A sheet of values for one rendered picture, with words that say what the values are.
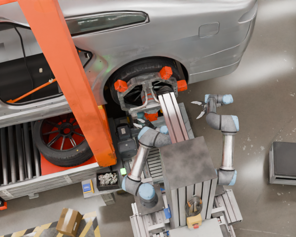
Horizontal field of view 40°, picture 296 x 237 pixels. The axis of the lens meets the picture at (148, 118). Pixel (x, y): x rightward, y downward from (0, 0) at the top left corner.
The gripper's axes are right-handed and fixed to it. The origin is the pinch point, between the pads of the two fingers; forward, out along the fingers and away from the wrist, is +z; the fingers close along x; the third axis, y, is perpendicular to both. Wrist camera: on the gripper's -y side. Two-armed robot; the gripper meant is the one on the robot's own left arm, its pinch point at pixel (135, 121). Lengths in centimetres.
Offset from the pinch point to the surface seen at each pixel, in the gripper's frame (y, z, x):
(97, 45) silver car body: -75, 31, 17
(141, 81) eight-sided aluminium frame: -27.8, 3.3, 25.3
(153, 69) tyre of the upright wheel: -28.2, -1.2, 39.8
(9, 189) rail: 43, 93, -99
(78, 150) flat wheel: 31, 47, -38
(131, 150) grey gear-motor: 44.1, 4.4, -13.4
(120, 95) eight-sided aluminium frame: -14.8, 19.3, 11.2
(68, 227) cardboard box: 61, 28, -103
